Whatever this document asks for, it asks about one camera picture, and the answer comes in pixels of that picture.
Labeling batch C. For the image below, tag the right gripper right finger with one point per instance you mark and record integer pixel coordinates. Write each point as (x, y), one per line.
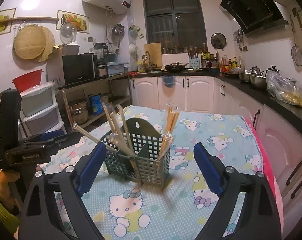
(210, 172)

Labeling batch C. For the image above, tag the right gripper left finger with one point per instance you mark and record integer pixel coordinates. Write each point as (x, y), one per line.
(88, 167)

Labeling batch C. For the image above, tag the green plastic utensil basket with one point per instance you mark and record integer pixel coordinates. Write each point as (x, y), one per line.
(146, 167)

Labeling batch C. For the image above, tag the dark kitchen window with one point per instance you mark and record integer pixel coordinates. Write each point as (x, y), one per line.
(175, 23)

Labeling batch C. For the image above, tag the left hand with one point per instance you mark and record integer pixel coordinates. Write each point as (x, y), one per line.
(6, 197)

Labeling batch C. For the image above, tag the plastic drawer tower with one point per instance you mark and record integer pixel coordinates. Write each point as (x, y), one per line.
(39, 110)

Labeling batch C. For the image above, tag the pale chopsticks bundle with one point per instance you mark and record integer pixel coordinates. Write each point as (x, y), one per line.
(121, 140)

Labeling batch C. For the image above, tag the steel pot on shelf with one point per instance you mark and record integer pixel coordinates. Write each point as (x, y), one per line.
(78, 111)

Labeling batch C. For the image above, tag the orange chopsticks bundle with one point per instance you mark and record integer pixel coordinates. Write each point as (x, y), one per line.
(167, 138)

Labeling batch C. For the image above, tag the blue canister on shelf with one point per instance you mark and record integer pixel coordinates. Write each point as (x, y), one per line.
(96, 104)

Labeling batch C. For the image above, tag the wooden shelf rack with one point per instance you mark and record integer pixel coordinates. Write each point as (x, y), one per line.
(113, 89)

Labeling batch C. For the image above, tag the red plastic basin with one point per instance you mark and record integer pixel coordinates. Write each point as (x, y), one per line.
(29, 80)

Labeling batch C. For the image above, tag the white lower cabinets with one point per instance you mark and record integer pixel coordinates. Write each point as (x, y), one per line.
(278, 124)

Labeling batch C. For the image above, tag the black microwave oven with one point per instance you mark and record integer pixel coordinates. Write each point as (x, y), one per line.
(65, 70)

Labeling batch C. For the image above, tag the black wok on stove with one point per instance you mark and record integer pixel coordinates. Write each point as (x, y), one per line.
(175, 68)

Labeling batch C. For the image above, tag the steel kettle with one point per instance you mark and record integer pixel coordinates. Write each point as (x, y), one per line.
(255, 71)

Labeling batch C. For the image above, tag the plastic bag on counter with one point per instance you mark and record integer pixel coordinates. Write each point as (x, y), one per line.
(284, 89)

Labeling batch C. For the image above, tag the round bamboo tray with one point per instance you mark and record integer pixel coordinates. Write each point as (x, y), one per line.
(34, 43)

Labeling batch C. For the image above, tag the hanging pot lid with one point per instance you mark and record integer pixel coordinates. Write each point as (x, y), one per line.
(218, 41)

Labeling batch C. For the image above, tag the wooden cutting board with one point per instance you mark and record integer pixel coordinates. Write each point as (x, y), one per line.
(154, 53)

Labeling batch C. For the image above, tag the hanging strainer ladle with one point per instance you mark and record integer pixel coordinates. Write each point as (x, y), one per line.
(296, 51)

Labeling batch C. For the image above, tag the black range hood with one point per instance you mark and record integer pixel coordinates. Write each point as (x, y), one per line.
(255, 16)

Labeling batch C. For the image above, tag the fruit picture on wall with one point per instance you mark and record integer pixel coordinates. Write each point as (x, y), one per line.
(81, 22)

